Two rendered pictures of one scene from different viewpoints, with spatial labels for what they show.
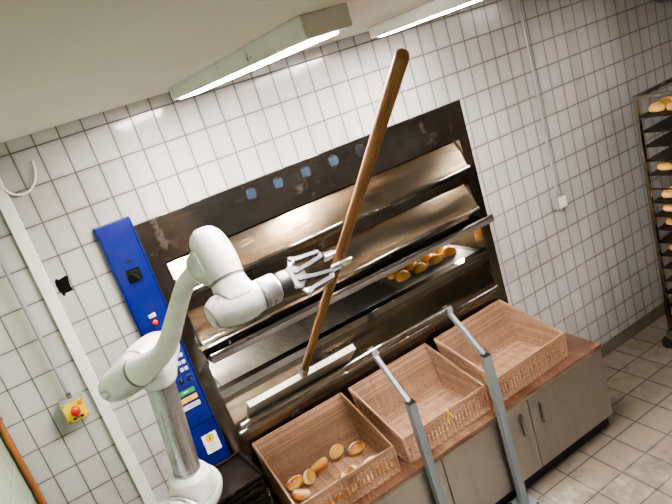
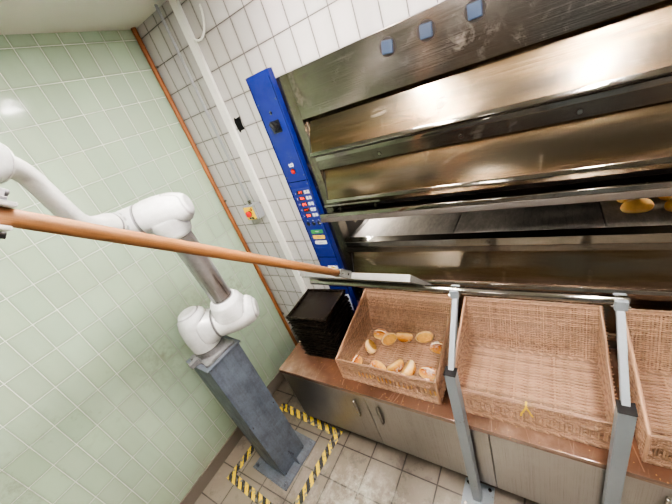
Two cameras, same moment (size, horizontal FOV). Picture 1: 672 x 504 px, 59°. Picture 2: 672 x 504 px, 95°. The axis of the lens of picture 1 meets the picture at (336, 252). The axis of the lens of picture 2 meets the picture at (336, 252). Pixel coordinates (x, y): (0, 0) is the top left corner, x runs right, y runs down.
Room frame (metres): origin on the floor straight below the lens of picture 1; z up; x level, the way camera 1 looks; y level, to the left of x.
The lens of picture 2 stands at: (1.86, -0.70, 1.96)
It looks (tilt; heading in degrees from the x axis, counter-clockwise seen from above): 26 degrees down; 63
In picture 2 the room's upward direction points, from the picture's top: 20 degrees counter-clockwise
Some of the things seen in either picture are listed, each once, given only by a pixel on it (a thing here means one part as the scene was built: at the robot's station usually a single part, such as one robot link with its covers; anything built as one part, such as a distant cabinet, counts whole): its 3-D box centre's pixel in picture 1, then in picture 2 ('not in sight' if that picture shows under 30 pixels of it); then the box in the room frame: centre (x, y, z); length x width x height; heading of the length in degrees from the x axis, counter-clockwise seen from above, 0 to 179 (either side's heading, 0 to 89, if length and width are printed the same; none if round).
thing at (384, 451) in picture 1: (324, 456); (397, 337); (2.57, 0.37, 0.72); 0.56 x 0.49 x 0.28; 113
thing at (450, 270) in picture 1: (365, 315); (520, 237); (3.07, -0.05, 1.16); 1.80 x 0.06 x 0.04; 114
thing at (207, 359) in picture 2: not in sight; (207, 349); (1.74, 0.86, 1.03); 0.22 x 0.18 x 0.06; 20
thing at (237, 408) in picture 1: (374, 338); (521, 267); (3.04, -0.06, 1.02); 1.79 x 0.11 x 0.19; 114
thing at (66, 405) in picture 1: (74, 407); (253, 211); (2.39, 1.30, 1.46); 0.10 x 0.07 x 0.10; 114
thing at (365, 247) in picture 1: (347, 254); (515, 155); (3.04, -0.06, 1.54); 1.79 x 0.11 x 0.19; 114
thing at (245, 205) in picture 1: (320, 174); (508, 14); (3.07, -0.05, 2.00); 1.80 x 0.08 x 0.21; 114
